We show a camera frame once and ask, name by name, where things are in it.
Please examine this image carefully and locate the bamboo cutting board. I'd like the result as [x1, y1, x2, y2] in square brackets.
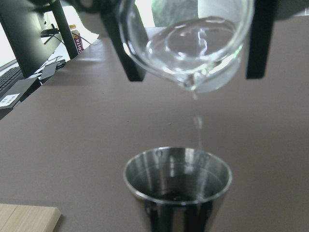
[0, 203, 61, 232]

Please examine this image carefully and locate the costa drink bottle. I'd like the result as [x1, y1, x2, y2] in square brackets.
[69, 24, 84, 54]

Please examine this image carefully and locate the black computer keyboard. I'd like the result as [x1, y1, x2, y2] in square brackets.
[0, 67, 23, 95]

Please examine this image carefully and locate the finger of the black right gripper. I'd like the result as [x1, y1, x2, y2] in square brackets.
[246, 0, 277, 79]
[100, 9, 147, 82]

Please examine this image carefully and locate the black laptop monitor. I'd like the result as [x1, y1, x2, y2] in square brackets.
[0, 0, 78, 78]

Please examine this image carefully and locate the steel jigger measuring cup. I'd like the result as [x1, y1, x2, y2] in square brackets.
[123, 147, 233, 232]

